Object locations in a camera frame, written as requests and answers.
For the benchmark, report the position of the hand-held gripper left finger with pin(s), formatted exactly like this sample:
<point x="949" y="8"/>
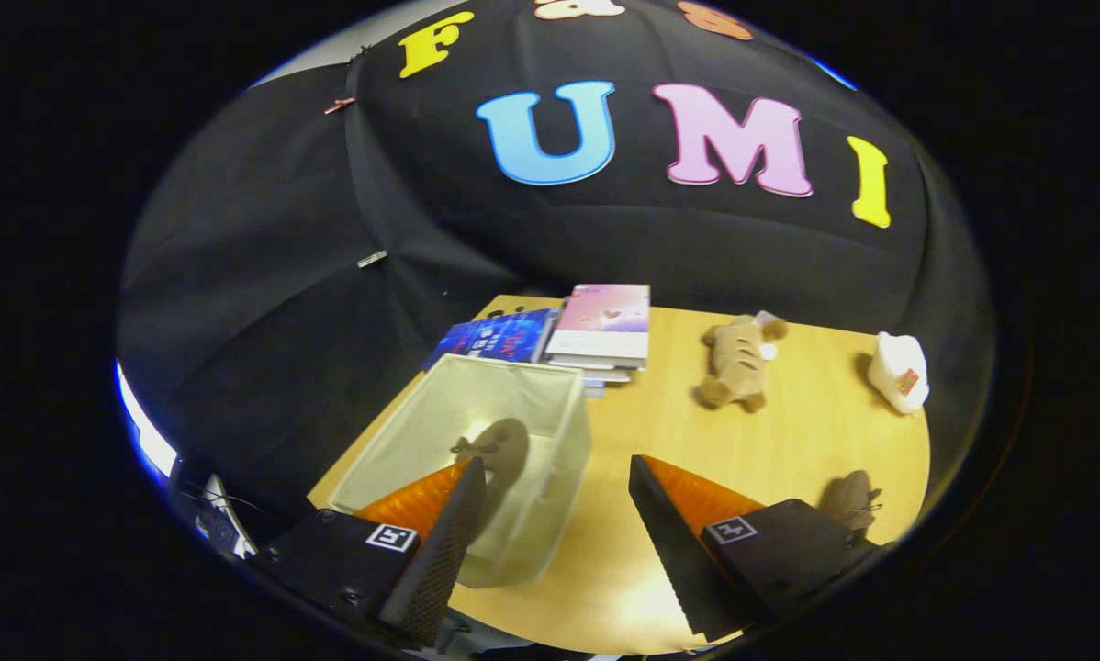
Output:
<point x="440" y="560"/>

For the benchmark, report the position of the blue book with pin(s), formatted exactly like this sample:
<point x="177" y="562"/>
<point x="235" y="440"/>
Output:
<point x="495" y="335"/>

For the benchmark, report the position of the black backdrop cloth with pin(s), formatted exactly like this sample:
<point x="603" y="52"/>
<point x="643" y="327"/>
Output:
<point x="284" y="275"/>

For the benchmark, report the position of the white plush toy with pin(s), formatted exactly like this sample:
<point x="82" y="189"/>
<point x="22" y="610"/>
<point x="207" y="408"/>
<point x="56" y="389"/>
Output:
<point x="897" y="372"/>

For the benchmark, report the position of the white book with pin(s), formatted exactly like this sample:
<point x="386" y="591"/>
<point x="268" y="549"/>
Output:
<point x="605" y="375"/>

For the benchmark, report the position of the copper clip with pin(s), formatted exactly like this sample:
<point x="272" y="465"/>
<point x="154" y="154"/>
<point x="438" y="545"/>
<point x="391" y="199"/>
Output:
<point x="340" y="105"/>

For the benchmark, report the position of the white clip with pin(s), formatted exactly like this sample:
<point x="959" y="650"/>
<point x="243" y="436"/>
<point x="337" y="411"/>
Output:
<point x="372" y="259"/>

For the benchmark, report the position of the pink book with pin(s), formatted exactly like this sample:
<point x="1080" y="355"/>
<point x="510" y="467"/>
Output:
<point x="605" y="317"/>

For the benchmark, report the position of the lit computer monitor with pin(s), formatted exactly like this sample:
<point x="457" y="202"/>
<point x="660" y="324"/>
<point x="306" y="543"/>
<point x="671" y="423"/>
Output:
<point x="146" y="431"/>

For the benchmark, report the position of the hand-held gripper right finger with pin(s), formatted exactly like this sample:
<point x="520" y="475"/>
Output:
<point x="674" y="560"/>

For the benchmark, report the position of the tan bread plush toy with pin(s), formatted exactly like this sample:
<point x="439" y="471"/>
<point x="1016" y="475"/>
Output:
<point x="738" y="363"/>

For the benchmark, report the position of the brown bow shoe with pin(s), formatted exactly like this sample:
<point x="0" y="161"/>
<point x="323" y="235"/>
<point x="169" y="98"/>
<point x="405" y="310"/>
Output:
<point x="848" y="500"/>
<point x="506" y="445"/>

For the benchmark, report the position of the pale green fabric storage box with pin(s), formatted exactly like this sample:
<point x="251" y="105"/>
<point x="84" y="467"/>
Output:
<point x="541" y="431"/>

